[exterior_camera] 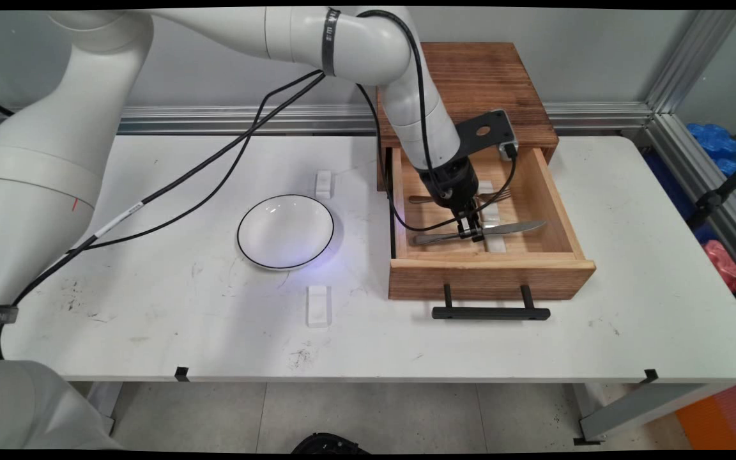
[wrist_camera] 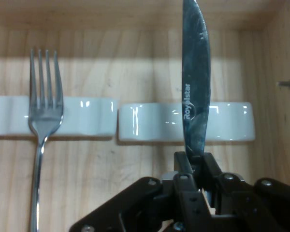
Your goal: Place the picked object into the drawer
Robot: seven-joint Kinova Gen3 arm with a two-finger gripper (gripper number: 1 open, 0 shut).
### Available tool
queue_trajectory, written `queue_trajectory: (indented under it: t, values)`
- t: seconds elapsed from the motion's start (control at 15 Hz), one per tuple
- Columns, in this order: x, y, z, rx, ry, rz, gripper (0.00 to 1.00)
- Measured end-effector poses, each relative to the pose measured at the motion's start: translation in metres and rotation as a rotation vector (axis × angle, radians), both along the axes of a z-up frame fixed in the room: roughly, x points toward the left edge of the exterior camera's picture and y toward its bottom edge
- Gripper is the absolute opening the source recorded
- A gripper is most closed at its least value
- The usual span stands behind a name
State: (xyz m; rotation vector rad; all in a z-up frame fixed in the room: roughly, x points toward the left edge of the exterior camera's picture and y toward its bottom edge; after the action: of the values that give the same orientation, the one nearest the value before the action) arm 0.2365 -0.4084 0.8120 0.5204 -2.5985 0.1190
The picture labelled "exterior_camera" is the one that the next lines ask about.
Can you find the black stand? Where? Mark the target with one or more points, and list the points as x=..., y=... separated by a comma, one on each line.
x=713, y=199

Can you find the silver metal fork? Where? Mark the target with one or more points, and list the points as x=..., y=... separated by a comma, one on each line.
x=422, y=199

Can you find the white ceramic cutlery rest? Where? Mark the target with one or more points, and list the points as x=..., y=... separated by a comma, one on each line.
x=496, y=246
x=486, y=186
x=318, y=306
x=324, y=185

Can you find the black floor equipment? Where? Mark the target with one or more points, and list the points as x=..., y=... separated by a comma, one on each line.
x=329, y=444

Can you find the white metal table leg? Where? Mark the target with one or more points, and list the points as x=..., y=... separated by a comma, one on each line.
x=649, y=409
x=103, y=402

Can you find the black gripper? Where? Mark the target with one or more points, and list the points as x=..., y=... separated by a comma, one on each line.
x=451, y=185

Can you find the pink plastic bag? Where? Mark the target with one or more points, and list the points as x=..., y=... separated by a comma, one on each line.
x=719, y=255

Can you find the blue plastic bag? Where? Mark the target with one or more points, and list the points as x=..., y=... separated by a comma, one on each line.
x=710, y=137

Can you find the orange box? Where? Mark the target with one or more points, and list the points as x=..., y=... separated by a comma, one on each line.
x=726, y=415

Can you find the black table edge clip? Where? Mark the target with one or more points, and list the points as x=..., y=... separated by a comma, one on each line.
x=181, y=374
x=650, y=375

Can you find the aluminium frame rail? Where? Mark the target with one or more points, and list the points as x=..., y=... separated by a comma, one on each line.
x=674, y=137
x=598, y=118

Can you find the white bowl with black rim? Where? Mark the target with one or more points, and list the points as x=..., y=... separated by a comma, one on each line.
x=285, y=233

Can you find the silver metal table knife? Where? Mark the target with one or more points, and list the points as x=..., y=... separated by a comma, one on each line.
x=515, y=227

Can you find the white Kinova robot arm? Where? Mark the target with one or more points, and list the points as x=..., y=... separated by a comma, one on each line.
x=36, y=160

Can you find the light wooden drawer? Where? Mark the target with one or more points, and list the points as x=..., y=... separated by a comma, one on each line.
x=489, y=278

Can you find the aluminium frame post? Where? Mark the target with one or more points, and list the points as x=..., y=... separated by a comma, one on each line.
x=687, y=57

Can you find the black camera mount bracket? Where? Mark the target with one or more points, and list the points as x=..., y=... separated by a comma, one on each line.
x=473, y=137

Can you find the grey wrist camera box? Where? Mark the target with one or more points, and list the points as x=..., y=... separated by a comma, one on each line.
x=508, y=150

